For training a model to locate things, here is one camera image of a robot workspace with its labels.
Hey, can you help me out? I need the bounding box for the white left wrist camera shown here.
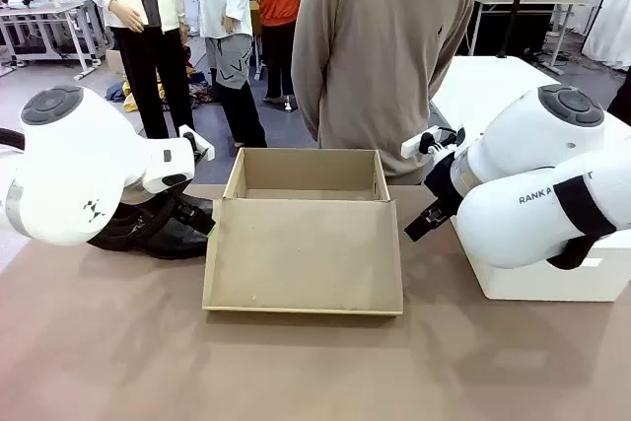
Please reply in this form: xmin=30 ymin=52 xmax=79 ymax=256
xmin=177 ymin=123 xmax=217 ymax=162

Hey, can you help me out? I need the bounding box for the white plastic bin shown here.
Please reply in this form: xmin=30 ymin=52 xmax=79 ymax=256
xmin=451 ymin=216 xmax=631 ymax=303

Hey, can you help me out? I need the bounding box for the black left arm hose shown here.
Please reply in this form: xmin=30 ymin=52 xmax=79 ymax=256
xmin=0 ymin=127 xmax=26 ymax=151

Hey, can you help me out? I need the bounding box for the white curtain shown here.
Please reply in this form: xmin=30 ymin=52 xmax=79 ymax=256
xmin=581 ymin=0 xmax=631 ymax=72

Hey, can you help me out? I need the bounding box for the brown cardboard shoe box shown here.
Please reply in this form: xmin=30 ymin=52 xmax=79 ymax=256
xmin=201 ymin=147 xmax=405 ymax=317

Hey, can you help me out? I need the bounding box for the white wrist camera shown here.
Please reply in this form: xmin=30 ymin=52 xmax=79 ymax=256
xmin=401 ymin=125 xmax=465 ymax=159
xmin=177 ymin=123 xmax=217 ymax=162

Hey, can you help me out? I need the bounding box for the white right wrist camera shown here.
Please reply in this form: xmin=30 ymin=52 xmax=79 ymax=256
xmin=401 ymin=125 xmax=465 ymax=159

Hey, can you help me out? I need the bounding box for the person in beige sweater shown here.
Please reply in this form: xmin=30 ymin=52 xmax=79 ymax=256
xmin=290 ymin=0 xmax=477 ymax=186

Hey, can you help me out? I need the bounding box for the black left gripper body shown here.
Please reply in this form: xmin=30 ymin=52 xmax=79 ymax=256
xmin=145 ymin=185 xmax=191 ymax=218

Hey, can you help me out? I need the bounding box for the pile of colourful clothes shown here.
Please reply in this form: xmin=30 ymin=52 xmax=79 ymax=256
xmin=105 ymin=60 xmax=217 ymax=114

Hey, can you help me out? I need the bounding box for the mannequin in grey shorts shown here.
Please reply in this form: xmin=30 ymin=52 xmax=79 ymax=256
xmin=194 ymin=0 xmax=270 ymax=149

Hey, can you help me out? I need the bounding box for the grey metal frame workbench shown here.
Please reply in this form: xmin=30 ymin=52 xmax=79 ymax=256
xmin=0 ymin=0 xmax=108 ymax=81

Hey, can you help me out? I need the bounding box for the black stand pole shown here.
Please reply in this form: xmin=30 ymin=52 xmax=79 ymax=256
xmin=495 ymin=0 xmax=538 ymax=59

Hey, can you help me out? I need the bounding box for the mannequin in cream jacket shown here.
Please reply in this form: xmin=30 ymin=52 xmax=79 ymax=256
xmin=73 ymin=0 xmax=198 ymax=142

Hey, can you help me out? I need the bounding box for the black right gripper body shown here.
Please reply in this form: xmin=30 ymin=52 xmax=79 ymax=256
xmin=423 ymin=144 xmax=467 ymax=213

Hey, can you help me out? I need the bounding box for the bystander in dark clothes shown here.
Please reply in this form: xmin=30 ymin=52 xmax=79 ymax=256
xmin=606 ymin=75 xmax=631 ymax=127

